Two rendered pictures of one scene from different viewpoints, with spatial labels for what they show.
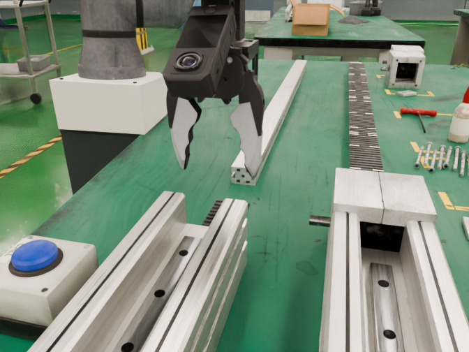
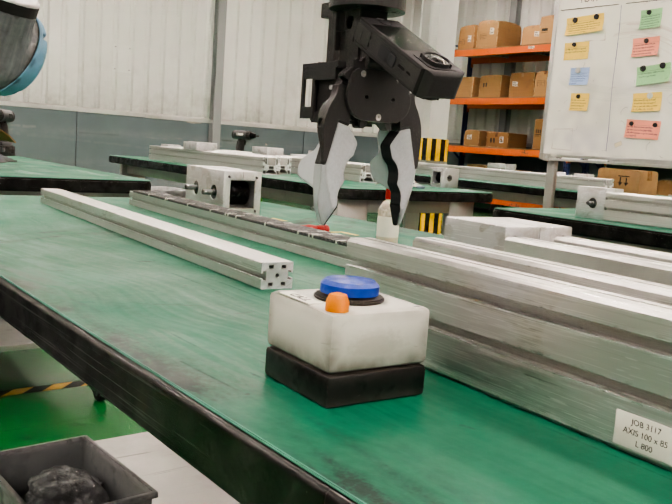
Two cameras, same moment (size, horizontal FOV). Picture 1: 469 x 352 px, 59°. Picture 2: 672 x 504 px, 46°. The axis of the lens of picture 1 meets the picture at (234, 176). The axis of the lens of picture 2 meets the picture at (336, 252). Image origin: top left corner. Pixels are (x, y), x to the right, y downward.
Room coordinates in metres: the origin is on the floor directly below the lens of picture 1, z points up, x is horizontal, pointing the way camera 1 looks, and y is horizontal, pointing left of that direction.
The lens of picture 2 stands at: (-0.02, 0.59, 0.94)
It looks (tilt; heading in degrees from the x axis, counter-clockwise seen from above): 8 degrees down; 312
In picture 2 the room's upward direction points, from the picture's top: 4 degrees clockwise
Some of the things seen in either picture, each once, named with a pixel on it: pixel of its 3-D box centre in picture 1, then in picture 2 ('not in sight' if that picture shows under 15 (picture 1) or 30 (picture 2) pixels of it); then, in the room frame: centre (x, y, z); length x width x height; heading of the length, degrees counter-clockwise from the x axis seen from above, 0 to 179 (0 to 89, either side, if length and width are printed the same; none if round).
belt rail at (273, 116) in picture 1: (283, 98); (128, 223); (1.07, -0.13, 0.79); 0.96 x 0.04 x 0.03; 166
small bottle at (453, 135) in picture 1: (464, 112); (389, 211); (0.80, -0.46, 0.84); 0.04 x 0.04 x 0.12
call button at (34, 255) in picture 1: (35, 258); (349, 292); (0.32, 0.19, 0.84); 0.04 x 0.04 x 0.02
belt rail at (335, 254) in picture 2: not in sight; (235, 223); (1.02, -0.31, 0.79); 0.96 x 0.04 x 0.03; 166
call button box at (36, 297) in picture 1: (50, 286); (355, 338); (0.32, 0.18, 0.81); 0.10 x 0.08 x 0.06; 76
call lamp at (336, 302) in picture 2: not in sight; (337, 301); (0.30, 0.23, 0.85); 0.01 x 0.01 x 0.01
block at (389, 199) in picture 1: (363, 223); (495, 265); (0.41, -0.15, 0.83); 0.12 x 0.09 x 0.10; 76
